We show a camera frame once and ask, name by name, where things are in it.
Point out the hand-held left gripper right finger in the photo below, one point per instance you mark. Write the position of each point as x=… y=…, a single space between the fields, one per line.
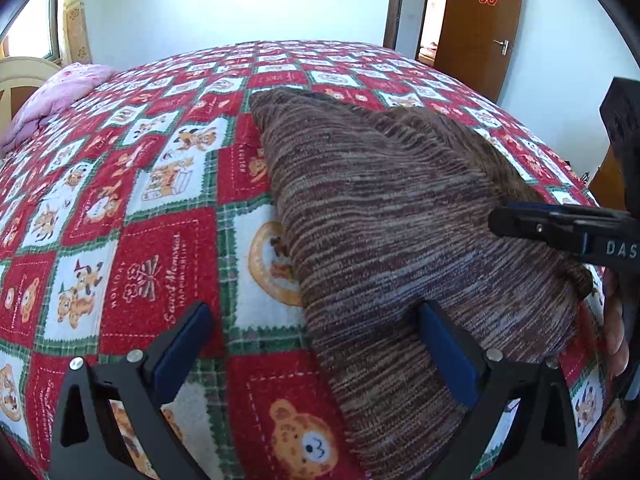
x=447 y=360

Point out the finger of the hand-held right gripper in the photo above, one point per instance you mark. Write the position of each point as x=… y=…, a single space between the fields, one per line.
x=535 y=225

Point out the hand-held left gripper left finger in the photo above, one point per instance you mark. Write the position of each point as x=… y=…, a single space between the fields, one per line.
x=182 y=355

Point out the brown striped knit garment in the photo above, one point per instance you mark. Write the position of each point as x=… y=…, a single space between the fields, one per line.
x=375 y=220

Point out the person's right hand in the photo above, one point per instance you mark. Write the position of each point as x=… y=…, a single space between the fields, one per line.
x=615 y=320

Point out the brown wooden cabinet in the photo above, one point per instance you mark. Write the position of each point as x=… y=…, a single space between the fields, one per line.
x=607 y=180

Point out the red checked printed blanket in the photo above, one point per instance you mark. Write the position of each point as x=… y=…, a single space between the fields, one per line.
x=150 y=260

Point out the brown wooden door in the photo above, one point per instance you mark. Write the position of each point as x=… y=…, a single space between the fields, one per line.
x=475 y=60

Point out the pink pillow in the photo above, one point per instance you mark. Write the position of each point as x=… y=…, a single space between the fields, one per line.
x=55 y=95

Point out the cream wooden headboard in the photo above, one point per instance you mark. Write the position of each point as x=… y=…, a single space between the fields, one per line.
x=20 y=67

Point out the yellow patterned curtain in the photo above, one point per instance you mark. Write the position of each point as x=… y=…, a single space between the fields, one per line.
x=75 y=30

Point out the window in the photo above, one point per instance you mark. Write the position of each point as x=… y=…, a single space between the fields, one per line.
x=35 y=25

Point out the brown wooden door frame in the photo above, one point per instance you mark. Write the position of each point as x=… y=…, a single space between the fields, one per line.
x=395 y=10

